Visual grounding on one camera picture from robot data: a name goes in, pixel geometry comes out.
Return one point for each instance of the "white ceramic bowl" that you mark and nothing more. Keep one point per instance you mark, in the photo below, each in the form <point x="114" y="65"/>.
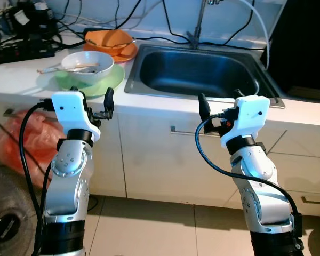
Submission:
<point x="88" y="74"/>

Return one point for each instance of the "light green plate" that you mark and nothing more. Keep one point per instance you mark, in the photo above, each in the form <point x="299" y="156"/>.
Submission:
<point x="112" y="80"/>

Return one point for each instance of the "wooden chopstick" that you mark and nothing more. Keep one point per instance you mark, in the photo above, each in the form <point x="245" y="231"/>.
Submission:
<point x="82" y="68"/>
<point x="80" y="65"/>

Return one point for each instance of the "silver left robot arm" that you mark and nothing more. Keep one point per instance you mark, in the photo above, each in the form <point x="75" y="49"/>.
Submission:
<point x="69" y="186"/>

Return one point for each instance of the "white kitchen cabinet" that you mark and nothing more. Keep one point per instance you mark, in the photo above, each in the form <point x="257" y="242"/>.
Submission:
<point x="160" y="160"/>

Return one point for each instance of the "stainless steel sink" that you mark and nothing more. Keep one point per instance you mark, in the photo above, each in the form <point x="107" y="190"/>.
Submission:
<point x="197" y="72"/>

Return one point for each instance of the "orange plate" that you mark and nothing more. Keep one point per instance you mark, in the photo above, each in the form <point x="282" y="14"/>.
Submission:
<point x="125" y="53"/>

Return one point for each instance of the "orange bowl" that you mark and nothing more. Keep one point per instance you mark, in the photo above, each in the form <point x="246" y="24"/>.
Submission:
<point x="109" y="37"/>

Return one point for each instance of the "small black box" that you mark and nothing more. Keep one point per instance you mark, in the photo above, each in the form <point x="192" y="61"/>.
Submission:
<point x="93" y="31"/>

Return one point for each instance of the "orange plastic bag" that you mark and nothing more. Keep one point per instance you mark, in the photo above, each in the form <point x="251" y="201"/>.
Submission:
<point x="26" y="138"/>

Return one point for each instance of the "metal faucet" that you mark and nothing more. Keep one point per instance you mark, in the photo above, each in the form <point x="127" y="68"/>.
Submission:
<point x="197" y="32"/>

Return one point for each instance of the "black power strip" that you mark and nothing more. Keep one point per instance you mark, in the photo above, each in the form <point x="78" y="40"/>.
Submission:
<point x="16" y="53"/>

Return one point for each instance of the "black appliance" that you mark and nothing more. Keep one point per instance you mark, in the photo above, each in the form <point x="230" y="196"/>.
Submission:
<point x="304" y="42"/>

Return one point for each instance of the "black power adapter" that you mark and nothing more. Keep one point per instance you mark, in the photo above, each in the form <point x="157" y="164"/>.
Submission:
<point x="32" y="18"/>

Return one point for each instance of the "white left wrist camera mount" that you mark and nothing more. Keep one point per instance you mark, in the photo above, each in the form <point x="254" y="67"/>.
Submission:
<point x="69" y="109"/>

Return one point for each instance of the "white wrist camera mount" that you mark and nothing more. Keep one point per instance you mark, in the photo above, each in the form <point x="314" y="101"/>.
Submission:
<point x="69" y="109"/>
<point x="248" y="114"/>

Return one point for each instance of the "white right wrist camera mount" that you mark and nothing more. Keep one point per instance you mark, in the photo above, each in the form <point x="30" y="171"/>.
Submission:
<point x="248" y="114"/>

